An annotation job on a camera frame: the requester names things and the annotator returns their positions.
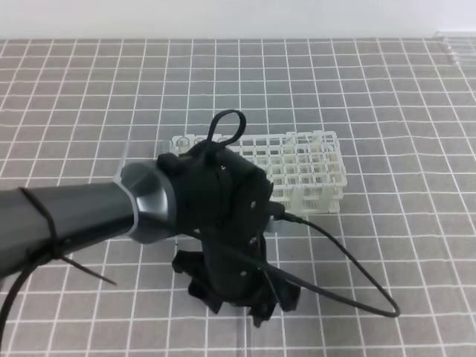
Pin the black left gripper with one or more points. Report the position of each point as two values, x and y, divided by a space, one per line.
226 198

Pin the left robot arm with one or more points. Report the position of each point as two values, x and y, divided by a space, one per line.
42 224

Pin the spare glass test tubes pile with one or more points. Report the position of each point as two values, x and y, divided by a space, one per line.
459 45

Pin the white plastic test tube rack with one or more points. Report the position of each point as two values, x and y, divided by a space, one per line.
306 170

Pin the clear glass test tube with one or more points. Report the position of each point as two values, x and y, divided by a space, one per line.
245 326

